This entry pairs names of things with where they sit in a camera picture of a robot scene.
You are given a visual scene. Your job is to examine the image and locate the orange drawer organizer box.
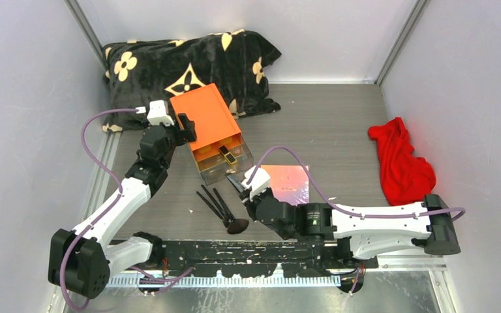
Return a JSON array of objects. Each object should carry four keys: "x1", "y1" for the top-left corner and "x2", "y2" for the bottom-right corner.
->
[{"x1": 170, "y1": 83, "x2": 241, "y2": 158}]

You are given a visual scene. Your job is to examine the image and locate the clear drawer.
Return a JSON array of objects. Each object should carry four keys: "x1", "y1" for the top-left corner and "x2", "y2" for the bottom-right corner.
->
[{"x1": 192, "y1": 134, "x2": 254, "y2": 186}]

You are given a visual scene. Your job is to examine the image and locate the black gold lipstick case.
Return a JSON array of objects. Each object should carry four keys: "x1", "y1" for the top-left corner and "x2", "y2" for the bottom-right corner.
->
[{"x1": 219, "y1": 145, "x2": 237, "y2": 165}]

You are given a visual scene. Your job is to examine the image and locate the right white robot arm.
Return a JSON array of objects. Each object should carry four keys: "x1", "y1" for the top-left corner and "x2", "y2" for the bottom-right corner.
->
[{"x1": 243, "y1": 188, "x2": 464, "y2": 268}]

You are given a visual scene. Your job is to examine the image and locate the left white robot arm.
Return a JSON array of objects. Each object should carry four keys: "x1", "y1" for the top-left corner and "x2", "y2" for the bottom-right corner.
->
[{"x1": 48, "y1": 113, "x2": 196, "y2": 299}]

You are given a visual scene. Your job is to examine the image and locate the black fan makeup brush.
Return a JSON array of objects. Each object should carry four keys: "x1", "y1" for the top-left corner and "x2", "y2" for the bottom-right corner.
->
[{"x1": 213, "y1": 188, "x2": 249, "y2": 235}]

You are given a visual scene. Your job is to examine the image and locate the black round makeup brush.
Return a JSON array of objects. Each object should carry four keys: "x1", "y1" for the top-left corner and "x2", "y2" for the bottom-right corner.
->
[{"x1": 200, "y1": 185, "x2": 230, "y2": 222}]

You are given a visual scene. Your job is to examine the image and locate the pink holographic eyeshadow palette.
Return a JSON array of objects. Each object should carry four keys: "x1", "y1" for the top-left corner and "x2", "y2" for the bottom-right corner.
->
[{"x1": 261, "y1": 165, "x2": 310, "y2": 205}]

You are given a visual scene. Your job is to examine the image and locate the black floral plush blanket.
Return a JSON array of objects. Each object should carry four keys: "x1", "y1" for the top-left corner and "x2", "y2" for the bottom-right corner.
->
[{"x1": 102, "y1": 29, "x2": 282, "y2": 132}]

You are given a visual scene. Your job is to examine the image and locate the red cloth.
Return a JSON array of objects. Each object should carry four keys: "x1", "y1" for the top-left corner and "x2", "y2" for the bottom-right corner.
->
[{"x1": 367, "y1": 117, "x2": 436, "y2": 205}]

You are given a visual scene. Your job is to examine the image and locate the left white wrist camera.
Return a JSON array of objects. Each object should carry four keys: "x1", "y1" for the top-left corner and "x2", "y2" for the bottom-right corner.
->
[{"x1": 147, "y1": 100, "x2": 175, "y2": 127}]

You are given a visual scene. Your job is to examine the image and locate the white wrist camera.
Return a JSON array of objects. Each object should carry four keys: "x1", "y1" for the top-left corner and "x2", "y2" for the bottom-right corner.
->
[
  {"x1": 241, "y1": 166, "x2": 271, "y2": 200},
  {"x1": 147, "y1": 100, "x2": 175, "y2": 127}
]

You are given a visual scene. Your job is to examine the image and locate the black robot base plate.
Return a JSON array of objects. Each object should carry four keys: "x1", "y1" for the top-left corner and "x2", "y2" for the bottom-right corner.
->
[{"x1": 140, "y1": 241, "x2": 379, "y2": 278}]

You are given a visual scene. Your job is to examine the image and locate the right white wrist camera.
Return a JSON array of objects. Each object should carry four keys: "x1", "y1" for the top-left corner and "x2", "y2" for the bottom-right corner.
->
[{"x1": 241, "y1": 166, "x2": 271, "y2": 200}]

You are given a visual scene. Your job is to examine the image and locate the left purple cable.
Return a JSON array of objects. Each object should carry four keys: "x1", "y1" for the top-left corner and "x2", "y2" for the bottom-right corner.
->
[{"x1": 58, "y1": 108, "x2": 149, "y2": 312}]

